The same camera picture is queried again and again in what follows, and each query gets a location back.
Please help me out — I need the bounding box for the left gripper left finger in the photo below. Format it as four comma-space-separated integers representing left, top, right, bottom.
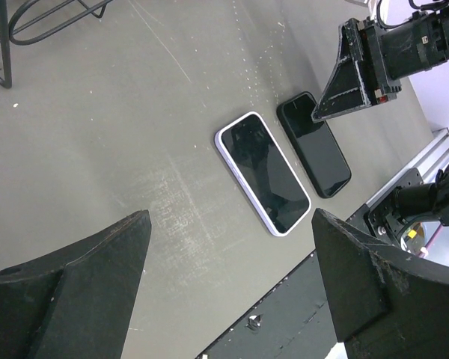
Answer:
0, 210, 152, 358

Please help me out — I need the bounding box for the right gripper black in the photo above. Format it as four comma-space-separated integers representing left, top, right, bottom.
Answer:
311, 7, 449, 123

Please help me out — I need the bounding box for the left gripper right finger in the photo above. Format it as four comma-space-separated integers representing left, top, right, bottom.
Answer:
312, 209, 449, 358

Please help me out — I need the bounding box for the black phone case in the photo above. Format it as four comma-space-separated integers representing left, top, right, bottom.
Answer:
276, 91, 352, 199

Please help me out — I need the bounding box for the black screen smartphone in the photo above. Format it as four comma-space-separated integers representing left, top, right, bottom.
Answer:
220, 114, 310, 235

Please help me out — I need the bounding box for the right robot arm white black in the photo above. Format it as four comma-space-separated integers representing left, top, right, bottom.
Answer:
312, 1, 449, 226

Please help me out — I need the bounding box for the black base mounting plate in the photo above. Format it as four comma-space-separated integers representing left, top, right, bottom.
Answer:
194, 168, 424, 359

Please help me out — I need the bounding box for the aluminium frame rail front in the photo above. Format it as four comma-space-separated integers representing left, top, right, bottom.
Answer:
366, 128, 449, 207

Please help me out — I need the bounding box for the black wire dish basket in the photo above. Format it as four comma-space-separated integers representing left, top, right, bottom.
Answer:
0, 0, 112, 90

